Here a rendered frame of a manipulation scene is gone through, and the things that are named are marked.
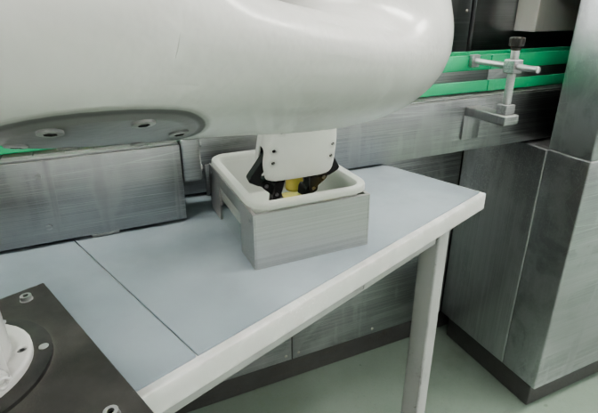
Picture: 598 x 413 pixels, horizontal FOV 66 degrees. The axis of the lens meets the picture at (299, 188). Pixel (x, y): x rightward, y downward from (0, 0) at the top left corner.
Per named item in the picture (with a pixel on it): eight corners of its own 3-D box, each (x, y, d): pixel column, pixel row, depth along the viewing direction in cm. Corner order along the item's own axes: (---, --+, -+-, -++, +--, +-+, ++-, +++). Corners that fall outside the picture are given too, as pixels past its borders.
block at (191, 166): (193, 162, 79) (189, 122, 77) (206, 180, 71) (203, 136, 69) (173, 165, 78) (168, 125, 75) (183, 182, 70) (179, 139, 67)
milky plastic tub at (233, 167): (303, 188, 84) (303, 142, 81) (369, 241, 66) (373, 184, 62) (211, 203, 78) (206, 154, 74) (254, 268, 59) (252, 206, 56)
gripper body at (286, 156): (326, 81, 61) (316, 152, 68) (254, 86, 57) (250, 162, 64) (353, 106, 56) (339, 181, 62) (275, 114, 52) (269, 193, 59)
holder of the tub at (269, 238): (291, 181, 89) (290, 142, 86) (367, 244, 66) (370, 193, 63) (204, 195, 82) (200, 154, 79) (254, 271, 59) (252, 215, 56)
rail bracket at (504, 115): (470, 134, 107) (485, 33, 98) (530, 155, 93) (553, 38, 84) (454, 137, 105) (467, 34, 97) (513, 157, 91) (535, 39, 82)
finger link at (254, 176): (285, 129, 59) (302, 157, 63) (235, 163, 59) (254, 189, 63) (288, 133, 58) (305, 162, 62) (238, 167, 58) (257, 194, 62)
